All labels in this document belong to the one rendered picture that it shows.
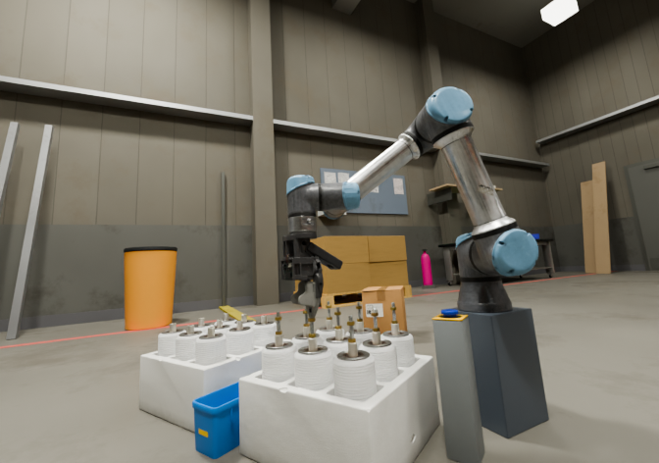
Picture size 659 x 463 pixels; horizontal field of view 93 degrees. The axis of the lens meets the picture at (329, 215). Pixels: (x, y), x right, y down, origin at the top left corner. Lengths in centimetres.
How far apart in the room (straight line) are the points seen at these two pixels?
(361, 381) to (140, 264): 280
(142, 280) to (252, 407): 252
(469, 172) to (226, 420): 91
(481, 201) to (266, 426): 78
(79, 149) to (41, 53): 123
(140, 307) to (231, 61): 375
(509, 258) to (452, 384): 33
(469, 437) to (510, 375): 22
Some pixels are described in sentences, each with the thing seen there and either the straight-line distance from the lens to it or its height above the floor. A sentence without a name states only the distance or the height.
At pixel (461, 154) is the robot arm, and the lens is 93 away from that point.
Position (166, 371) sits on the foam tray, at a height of 15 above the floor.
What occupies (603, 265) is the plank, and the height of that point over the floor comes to 16.
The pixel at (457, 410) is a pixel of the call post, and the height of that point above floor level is 11.
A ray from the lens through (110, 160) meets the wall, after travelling 474.
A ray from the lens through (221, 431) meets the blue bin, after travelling 100.
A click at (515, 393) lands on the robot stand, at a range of 107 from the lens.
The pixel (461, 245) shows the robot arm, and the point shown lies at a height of 49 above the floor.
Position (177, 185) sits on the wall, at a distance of 461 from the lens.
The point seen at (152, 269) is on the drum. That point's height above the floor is 53.
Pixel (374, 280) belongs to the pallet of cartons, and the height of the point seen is 26.
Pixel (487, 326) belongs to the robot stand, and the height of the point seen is 27.
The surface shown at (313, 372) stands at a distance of 82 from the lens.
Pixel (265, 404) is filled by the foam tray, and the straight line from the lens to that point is 90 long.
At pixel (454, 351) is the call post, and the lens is 86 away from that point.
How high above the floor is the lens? 46
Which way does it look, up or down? 9 degrees up
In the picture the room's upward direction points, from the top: 3 degrees counter-clockwise
